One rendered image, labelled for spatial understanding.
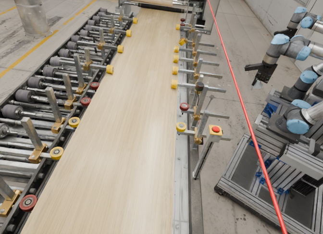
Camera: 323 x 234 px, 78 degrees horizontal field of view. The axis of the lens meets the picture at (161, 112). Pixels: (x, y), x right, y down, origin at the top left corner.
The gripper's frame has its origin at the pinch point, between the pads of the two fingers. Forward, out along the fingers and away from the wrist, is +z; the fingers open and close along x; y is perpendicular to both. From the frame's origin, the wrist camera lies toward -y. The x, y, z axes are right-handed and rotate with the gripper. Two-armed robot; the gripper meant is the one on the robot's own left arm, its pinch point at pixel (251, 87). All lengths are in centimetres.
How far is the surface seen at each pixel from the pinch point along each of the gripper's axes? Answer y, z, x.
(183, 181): -10, 70, -46
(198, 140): -16, 46, -22
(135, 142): -49, 42, -58
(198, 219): 12, 62, -66
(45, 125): -115, 50, -84
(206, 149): -4, 26, -43
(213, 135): -3.7, 11.1, -44.6
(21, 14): -447, 88, 68
